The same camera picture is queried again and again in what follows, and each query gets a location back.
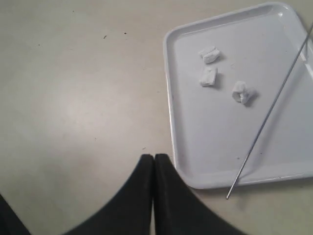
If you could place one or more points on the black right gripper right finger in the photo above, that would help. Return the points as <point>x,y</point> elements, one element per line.
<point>177,211</point>

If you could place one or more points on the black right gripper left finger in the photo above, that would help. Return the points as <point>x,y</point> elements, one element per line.
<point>129,211</point>

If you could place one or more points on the white marshmallow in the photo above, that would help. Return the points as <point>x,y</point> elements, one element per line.
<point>242,93</point>
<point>209,54</point>
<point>208,76</point>

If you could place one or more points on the white rectangular plastic tray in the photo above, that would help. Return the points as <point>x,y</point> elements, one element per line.
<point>216,139</point>

